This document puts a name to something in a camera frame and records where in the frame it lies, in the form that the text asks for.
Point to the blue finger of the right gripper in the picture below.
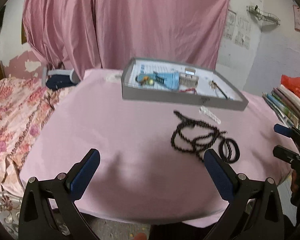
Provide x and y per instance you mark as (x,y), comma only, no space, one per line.
(282,130)

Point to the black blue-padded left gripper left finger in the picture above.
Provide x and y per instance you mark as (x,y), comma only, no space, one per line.
(36,220)

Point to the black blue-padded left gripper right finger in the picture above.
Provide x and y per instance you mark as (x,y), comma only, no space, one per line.
(254,210)

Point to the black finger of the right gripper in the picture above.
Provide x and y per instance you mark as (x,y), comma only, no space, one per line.
(285,154)

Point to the grey jewelry tray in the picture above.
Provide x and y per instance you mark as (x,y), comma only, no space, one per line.
(202,95)

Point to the person's hand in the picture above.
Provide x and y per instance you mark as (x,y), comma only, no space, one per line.
(294,184)

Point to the stack of books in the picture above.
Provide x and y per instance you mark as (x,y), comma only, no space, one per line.
(285,104)

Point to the red plastic bag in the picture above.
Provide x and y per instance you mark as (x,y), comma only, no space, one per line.
(292,84)

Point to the white hair clip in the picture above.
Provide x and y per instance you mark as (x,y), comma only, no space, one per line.
(205,111)

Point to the black hair stick with flowers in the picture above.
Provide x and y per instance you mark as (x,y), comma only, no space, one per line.
(214,86)

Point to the floral pink bedspread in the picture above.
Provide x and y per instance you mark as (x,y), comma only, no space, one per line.
(25,107)

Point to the pink tablecloth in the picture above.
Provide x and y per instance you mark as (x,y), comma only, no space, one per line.
(141,177)

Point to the beige hair claw clip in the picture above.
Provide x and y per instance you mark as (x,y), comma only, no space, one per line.
(188,78)

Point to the navy blue bag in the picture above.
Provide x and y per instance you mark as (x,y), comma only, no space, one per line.
(56,82)

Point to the pink curtain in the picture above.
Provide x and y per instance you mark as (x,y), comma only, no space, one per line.
(85,34)

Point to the wall calendar sheets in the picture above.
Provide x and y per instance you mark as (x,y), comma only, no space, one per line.
(237,29)

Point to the wire wall shelf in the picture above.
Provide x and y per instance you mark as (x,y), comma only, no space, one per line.
(262,15)

